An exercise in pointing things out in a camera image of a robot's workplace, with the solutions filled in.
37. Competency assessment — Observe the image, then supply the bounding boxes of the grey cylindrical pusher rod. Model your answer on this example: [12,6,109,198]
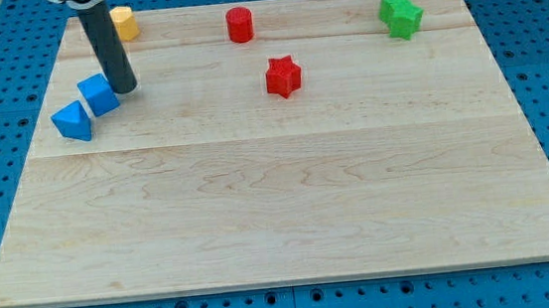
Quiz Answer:
[76,0,138,94]

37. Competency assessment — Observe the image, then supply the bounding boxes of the red star block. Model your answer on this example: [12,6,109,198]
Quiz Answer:
[265,55,302,99]

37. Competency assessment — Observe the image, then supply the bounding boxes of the green star block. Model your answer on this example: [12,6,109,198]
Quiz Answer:
[388,2,424,41]

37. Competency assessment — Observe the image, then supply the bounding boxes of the blue cube block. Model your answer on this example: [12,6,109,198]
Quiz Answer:
[77,74,120,116]

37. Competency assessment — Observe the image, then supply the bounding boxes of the yellow hexagon block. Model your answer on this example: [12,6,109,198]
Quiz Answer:
[109,6,140,42]

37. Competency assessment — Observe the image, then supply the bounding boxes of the blue triangle block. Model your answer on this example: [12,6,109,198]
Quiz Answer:
[51,100,92,142]

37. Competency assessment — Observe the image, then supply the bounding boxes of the red cylinder block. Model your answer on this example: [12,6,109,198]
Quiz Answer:
[225,6,254,44]

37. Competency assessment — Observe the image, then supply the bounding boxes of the wooden board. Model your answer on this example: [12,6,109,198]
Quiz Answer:
[0,0,549,308]

